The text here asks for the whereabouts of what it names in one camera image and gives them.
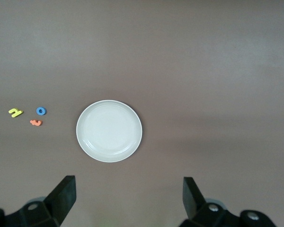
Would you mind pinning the blue foam letter o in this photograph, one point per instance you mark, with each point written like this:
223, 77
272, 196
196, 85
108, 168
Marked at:
37, 111

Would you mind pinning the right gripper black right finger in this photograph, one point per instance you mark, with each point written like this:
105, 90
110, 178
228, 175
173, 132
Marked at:
215, 217

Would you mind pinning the orange foam letter a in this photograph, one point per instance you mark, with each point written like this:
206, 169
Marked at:
35, 122

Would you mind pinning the brown table cover sheet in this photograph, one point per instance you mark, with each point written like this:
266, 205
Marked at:
203, 71

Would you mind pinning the beige round plate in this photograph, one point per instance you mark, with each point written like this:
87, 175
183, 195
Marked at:
109, 131

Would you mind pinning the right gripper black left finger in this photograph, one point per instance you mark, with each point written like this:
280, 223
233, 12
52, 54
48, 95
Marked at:
38, 215

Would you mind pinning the yellow foam letter h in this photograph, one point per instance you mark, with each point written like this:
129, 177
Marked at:
16, 114

